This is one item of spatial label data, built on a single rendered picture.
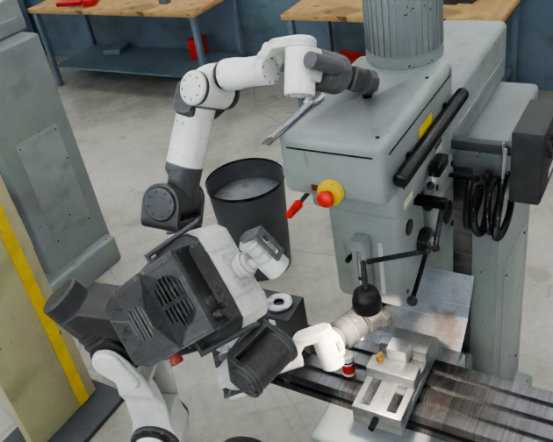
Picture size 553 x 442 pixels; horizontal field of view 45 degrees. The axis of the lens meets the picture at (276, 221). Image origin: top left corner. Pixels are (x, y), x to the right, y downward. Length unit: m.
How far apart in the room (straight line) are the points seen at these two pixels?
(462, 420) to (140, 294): 1.03
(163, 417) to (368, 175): 0.93
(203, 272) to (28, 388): 1.99
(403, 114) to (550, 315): 2.43
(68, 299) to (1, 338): 1.45
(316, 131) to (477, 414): 1.02
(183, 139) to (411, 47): 0.60
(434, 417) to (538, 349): 1.60
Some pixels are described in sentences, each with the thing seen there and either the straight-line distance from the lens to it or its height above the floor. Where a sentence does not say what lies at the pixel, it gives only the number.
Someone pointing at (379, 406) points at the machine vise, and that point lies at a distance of 2.02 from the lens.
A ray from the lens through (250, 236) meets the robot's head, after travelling 1.52.
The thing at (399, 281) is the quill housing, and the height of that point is 1.41.
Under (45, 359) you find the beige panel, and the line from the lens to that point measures 3.39.
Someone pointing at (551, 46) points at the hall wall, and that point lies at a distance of 6.00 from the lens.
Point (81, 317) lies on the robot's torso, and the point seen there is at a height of 1.52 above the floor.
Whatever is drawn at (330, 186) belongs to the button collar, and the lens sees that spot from 1.47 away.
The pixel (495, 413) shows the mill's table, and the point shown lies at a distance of 2.10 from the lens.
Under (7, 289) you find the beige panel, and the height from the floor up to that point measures 0.88.
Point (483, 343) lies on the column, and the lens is 2.48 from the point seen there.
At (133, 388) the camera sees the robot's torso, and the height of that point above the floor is 1.28.
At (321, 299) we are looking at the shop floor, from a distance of 3.89.
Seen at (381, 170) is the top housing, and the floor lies 1.83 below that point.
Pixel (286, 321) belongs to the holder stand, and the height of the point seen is 1.12.
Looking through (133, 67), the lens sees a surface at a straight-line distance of 7.27.
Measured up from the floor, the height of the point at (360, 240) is 1.55.
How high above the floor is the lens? 2.55
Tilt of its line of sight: 34 degrees down
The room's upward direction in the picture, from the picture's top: 10 degrees counter-clockwise
